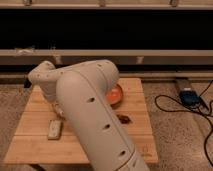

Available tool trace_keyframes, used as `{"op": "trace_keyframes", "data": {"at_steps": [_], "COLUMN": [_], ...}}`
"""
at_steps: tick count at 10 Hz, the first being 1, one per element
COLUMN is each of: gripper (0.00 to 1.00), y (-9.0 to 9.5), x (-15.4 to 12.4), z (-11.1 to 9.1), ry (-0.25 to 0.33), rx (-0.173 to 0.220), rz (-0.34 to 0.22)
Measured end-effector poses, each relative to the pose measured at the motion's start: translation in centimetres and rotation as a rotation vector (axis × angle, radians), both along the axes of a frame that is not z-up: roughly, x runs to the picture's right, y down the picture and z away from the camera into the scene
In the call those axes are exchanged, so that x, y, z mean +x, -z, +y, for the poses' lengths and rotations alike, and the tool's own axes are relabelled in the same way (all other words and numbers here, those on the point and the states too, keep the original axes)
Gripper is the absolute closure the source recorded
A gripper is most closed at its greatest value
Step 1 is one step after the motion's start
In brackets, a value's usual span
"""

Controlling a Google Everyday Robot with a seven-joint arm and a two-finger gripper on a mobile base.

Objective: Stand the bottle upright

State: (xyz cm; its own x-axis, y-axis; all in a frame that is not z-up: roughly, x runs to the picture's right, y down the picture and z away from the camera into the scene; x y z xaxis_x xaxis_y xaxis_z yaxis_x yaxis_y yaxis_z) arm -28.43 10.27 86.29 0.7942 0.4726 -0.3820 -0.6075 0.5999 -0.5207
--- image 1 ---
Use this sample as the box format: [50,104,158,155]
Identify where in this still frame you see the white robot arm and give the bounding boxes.
[28,60,150,171]

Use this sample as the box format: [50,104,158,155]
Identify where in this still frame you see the orange bowl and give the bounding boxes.
[106,84,123,106]

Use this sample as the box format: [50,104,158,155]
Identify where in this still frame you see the dark red dried item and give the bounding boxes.
[118,115,131,124]

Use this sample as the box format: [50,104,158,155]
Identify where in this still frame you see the wooden table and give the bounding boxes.
[4,78,159,166]

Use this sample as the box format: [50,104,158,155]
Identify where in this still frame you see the blue power box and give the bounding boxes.
[179,90,199,106]

